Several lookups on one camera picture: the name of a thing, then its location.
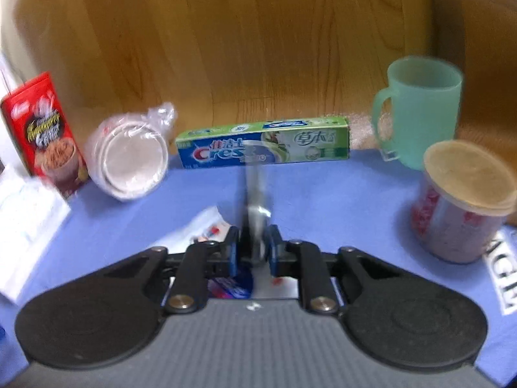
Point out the white paper sheet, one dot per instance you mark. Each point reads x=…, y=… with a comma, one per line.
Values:
x=28, y=230

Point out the red cereal box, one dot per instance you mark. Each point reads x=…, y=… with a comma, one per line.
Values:
x=44, y=129

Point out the green blue toothpaste box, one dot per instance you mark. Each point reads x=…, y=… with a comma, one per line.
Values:
x=262, y=141

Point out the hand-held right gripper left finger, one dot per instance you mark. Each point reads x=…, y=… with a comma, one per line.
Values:
x=232, y=250

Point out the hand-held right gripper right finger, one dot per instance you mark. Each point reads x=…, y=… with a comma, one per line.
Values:
x=272, y=250

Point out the white printed package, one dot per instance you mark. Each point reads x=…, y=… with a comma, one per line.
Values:
x=198, y=230

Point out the bagged paper bowls stack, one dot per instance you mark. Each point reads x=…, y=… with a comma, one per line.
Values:
x=129, y=157

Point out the blue printed tablecloth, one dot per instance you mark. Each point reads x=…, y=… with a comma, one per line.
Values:
x=343, y=202

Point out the wooden panel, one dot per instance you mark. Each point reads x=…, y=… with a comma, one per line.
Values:
x=242, y=48

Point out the green plastic mug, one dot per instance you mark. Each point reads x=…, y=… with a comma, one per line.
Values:
x=424, y=121

